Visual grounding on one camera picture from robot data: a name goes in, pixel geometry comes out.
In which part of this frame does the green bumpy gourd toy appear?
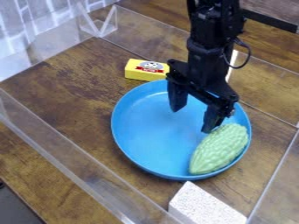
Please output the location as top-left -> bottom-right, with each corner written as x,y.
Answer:
189,123 -> 248,175

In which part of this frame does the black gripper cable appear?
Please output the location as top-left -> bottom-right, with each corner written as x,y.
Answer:
221,37 -> 252,70

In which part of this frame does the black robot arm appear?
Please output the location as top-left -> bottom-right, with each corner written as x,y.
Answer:
165,0 -> 244,133

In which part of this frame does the white sheer curtain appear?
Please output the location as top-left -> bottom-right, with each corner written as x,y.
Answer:
0,0 -> 99,81

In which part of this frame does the yellow rectangular block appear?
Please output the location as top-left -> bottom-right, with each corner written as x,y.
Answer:
125,59 -> 169,81

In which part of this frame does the clear acrylic enclosure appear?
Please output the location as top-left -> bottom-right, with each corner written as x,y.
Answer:
0,6 -> 299,224

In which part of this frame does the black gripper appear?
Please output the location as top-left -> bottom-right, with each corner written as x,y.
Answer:
165,38 -> 239,134

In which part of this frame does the blue round tray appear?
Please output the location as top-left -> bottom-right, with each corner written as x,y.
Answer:
111,80 -> 241,181

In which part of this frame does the white speckled foam block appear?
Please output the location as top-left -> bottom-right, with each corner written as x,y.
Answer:
168,181 -> 247,224

